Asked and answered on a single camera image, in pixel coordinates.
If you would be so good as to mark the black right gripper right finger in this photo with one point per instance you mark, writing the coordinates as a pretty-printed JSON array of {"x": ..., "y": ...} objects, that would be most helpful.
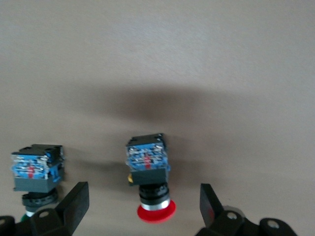
[{"x": 209, "y": 206}]

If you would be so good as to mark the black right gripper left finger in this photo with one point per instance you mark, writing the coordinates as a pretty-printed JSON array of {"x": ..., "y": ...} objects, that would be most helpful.
[{"x": 71, "y": 206}]

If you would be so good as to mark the green push button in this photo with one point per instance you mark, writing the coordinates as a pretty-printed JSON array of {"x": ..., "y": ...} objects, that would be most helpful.
[{"x": 34, "y": 169}]

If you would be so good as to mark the red mushroom push button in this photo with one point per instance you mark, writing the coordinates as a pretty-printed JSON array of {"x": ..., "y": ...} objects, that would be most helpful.
[{"x": 150, "y": 172}]

